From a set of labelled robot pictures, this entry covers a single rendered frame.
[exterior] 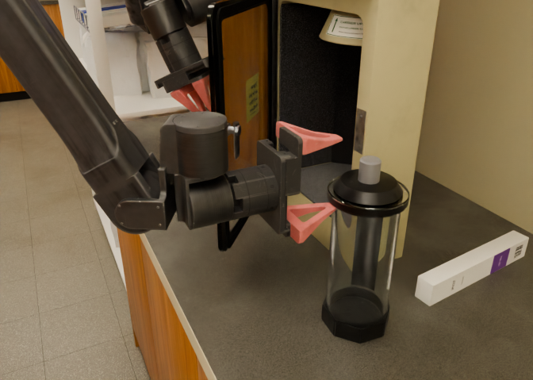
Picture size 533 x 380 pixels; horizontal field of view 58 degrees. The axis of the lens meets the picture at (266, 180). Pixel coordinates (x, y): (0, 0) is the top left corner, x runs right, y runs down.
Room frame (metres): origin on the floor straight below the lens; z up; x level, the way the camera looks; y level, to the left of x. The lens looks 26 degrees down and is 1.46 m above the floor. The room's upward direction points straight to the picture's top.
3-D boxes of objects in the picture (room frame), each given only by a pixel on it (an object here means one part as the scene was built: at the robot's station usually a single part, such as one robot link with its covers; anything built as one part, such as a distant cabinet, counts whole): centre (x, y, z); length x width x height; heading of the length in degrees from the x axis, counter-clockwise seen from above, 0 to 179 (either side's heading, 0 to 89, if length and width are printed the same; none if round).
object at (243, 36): (0.82, 0.04, 1.19); 0.30 x 0.01 x 0.40; 164
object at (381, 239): (0.58, -0.14, 1.06); 0.11 x 0.11 x 0.21
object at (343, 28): (0.87, -0.18, 1.34); 0.18 x 0.18 x 0.05
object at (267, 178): (0.52, 0.01, 1.20); 0.07 x 0.07 x 0.10; 26
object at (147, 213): (0.49, 0.10, 1.24); 0.12 x 0.09 x 0.11; 86
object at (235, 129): (0.72, 0.05, 1.18); 0.02 x 0.02 x 0.06; 74
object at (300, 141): (0.55, -0.05, 1.23); 0.09 x 0.07 x 0.07; 116
